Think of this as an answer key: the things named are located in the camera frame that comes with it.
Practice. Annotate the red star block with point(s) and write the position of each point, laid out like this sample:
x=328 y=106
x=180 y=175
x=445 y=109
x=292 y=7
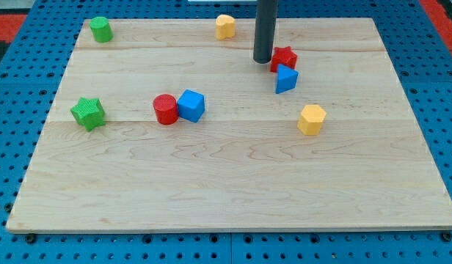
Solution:
x=283 y=56

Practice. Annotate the light wooden board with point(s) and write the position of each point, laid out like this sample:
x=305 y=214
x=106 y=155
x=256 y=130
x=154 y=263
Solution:
x=244 y=166

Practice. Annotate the green star block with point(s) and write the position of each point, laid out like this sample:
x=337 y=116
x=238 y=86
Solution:
x=88 y=113

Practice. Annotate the blue cube block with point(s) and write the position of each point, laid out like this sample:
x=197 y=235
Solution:
x=191 y=105

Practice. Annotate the red cylinder block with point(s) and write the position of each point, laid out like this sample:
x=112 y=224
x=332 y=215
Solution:
x=166 y=109

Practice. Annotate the blue triangle block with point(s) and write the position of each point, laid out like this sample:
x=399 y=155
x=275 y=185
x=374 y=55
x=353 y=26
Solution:
x=286 y=79

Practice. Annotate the yellow hexagon block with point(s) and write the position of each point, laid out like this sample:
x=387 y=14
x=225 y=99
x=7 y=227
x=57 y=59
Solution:
x=311 y=120

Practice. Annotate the yellow heart block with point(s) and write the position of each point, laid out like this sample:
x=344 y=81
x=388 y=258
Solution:
x=225 y=27

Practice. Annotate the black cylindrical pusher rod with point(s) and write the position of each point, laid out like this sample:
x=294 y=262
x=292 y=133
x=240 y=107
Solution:
x=265 y=22

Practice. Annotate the green cylinder block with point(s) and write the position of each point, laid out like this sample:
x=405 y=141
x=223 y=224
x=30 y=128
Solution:
x=101 y=29

